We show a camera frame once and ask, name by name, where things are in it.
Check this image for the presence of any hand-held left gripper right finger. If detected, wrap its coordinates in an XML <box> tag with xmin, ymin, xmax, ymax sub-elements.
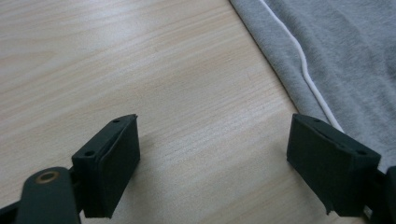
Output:
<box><xmin>286</xmin><ymin>113</ymin><xmax>381</xmax><ymax>217</ymax></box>

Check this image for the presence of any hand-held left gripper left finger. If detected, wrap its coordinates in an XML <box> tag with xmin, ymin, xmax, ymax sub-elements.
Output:
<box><xmin>71</xmin><ymin>114</ymin><xmax>141</xmax><ymax>218</ymax></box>

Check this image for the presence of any grey garment with white piping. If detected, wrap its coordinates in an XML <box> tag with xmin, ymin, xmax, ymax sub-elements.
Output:
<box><xmin>229</xmin><ymin>0</ymin><xmax>396</xmax><ymax>174</ymax></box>

